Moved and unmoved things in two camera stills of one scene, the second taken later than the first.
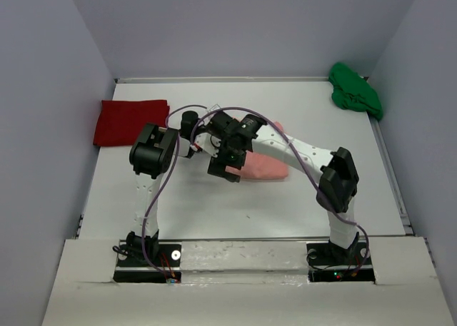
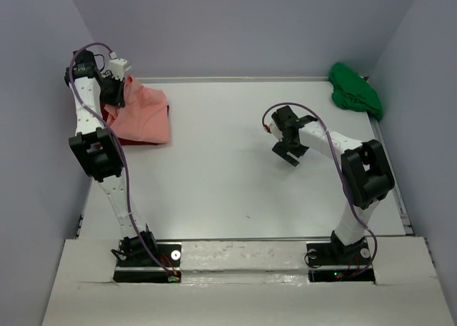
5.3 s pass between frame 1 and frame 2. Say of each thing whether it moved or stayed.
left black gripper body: moved
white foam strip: stayed
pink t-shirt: moved
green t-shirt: stayed
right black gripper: moved
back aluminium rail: stayed
